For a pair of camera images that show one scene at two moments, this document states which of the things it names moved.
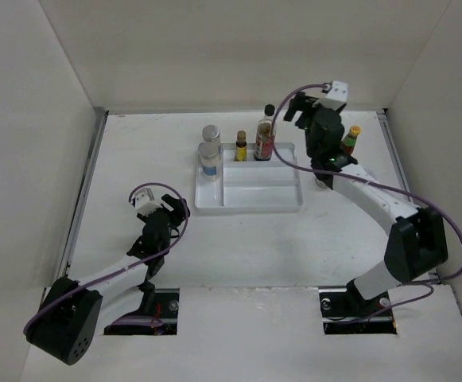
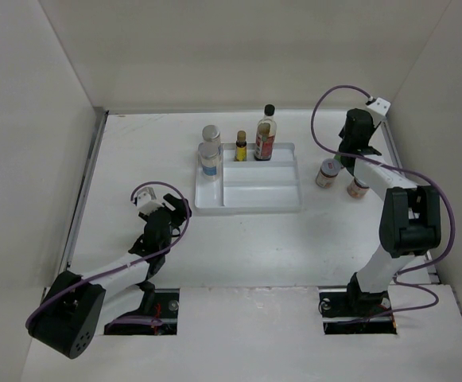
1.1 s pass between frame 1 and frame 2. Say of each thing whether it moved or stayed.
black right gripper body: moved
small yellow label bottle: stayed
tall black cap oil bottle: stayed
